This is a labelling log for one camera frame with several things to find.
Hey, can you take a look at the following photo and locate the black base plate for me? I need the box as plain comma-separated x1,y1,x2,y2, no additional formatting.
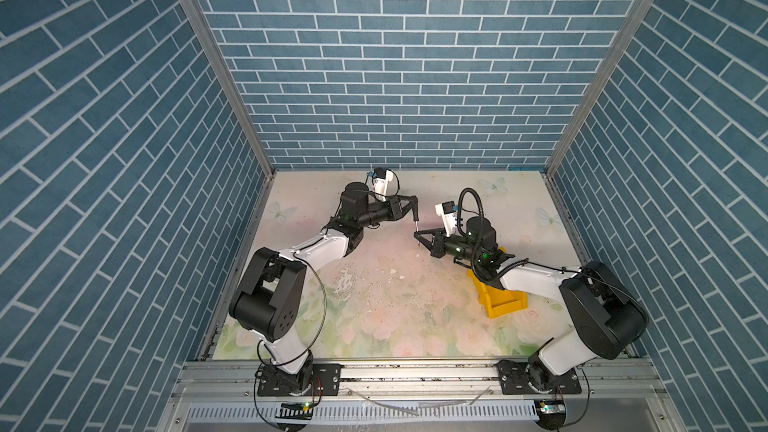
496,359,582,395
256,362,342,397

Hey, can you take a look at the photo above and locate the right green circuit board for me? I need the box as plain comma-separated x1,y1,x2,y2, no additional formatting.
534,400,567,431

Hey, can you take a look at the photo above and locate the left green circuit board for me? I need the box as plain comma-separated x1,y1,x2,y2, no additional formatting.
275,402,316,431

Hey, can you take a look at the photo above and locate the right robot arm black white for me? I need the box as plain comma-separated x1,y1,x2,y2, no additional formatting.
414,217,649,392

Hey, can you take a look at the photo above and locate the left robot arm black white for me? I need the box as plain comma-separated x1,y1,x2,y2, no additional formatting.
229,178,419,394

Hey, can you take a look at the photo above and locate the left aluminium corner post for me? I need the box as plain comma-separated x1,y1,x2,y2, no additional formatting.
178,0,275,179

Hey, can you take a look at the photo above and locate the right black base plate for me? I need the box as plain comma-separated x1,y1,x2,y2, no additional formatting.
496,359,582,395

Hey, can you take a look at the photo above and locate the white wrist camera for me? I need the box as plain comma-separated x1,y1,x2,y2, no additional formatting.
370,167,399,202
435,201,457,236

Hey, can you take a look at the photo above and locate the aluminium front rail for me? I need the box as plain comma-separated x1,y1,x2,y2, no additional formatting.
171,358,667,402

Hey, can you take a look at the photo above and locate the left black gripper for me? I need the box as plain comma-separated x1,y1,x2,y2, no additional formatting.
354,196,416,231

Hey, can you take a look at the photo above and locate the white slotted cable duct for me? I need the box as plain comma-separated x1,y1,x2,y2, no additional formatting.
187,400,538,426

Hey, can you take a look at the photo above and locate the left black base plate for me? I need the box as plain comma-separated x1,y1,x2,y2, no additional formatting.
256,362,342,397

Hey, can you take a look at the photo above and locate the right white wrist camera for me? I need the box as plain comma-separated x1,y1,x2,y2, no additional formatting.
435,201,457,236

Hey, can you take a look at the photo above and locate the right aluminium corner post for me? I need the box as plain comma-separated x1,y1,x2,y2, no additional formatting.
544,0,655,181

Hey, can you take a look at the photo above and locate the aluminium corner post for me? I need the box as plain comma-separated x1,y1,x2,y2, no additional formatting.
178,0,275,179
544,0,655,181

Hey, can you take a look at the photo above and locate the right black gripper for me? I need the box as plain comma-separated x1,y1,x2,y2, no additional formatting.
414,228,483,267

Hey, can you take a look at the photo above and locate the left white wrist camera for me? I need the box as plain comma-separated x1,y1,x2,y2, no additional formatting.
370,167,399,202

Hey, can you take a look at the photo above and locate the yellow plastic bin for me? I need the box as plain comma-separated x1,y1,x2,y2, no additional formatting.
466,247,528,319

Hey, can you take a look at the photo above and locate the green circuit board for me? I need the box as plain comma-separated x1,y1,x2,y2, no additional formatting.
275,402,316,431
534,400,567,431

